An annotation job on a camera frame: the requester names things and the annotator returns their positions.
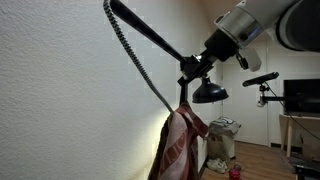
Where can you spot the black television screen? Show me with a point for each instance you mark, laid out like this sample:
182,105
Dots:
301,96

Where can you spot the red water bottle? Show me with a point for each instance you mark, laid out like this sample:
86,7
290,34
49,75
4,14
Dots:
234,173

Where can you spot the red white hanging towel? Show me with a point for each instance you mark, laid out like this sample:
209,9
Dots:
176,146

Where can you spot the white shoe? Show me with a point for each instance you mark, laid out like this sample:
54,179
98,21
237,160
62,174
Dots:
222,166
212,164

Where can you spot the black low platform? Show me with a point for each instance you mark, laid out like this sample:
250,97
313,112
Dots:
306,170

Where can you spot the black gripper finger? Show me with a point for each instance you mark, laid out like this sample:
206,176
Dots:
193,60
196,72

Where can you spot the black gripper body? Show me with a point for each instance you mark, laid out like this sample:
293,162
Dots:
221,45

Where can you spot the light wooden table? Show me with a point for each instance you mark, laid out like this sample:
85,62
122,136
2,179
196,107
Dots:
300,120

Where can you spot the black bar camera near television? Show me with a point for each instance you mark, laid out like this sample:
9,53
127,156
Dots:
260,79

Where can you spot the black camera mount near television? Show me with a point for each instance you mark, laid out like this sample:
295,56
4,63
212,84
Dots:
275,98

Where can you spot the trash bin with grey bag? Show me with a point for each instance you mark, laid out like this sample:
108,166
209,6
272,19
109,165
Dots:
221,136

